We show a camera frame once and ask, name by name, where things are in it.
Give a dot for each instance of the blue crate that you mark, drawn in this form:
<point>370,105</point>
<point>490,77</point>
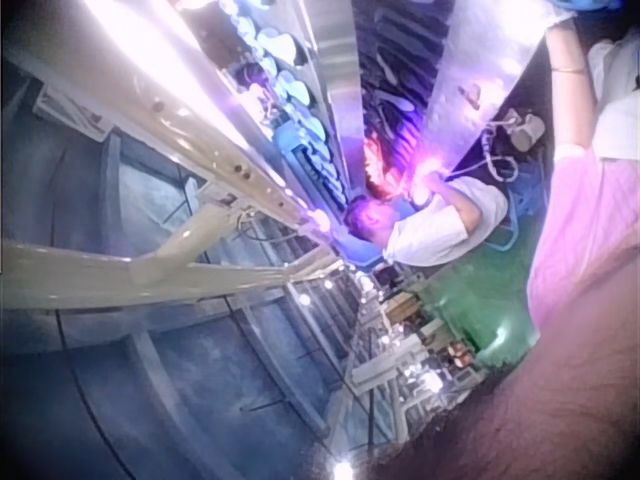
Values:
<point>295,147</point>

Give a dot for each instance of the metal work table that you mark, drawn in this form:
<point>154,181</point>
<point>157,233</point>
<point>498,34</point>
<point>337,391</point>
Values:
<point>480,65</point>

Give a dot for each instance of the background factory machines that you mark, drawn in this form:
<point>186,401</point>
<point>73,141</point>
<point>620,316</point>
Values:
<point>410,340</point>

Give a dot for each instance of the white cup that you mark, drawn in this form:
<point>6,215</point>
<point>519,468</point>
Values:
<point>526,132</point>

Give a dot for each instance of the blue chair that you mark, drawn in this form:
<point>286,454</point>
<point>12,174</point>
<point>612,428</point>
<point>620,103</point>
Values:
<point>522,200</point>

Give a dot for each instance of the rack of pale shoe soles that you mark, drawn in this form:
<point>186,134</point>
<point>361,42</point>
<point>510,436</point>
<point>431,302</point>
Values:
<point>285,75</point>

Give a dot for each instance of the dark conveyor with shoe parts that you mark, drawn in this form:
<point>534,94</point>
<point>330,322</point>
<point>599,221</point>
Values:
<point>395,70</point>

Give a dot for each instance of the beige overhead beam frame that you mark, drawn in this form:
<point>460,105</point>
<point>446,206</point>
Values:
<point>165,165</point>

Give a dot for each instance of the person's left hand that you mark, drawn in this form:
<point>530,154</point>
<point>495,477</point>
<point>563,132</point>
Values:
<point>559,15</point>

